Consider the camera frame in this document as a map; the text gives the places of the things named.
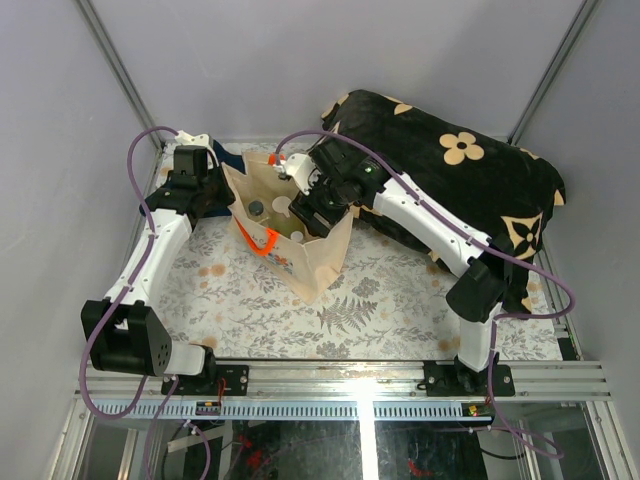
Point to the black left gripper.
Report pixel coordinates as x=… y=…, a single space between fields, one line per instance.
x=227 y=197

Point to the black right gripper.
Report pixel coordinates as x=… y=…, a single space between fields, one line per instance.
x=304 y=207

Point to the green lotion pump bottle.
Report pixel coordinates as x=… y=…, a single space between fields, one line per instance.
x=283 y=220

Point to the beige canvas tote bag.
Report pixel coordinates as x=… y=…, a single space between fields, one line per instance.
x=308 y=267

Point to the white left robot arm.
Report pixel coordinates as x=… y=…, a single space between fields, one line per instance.
x=123 y=330

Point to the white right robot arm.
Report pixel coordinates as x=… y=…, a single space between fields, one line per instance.
x=482 y=278

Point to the dark blue cloth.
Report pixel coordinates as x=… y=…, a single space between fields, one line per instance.
x=224 y=156

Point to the floral patterned table mat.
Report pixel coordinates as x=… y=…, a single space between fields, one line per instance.
x=387 y=304

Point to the black floral plush blanket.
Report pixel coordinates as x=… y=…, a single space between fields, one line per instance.
x=504 y=191

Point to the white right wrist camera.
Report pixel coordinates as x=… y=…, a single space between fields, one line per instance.
x=301 y=169

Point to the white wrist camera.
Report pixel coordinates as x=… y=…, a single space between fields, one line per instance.
x=301 y=169
x=201 y=140

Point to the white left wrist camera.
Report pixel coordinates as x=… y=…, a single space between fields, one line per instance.
x=201 y=140

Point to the aluminium mounting rail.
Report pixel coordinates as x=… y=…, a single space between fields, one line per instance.
x=536 y=381

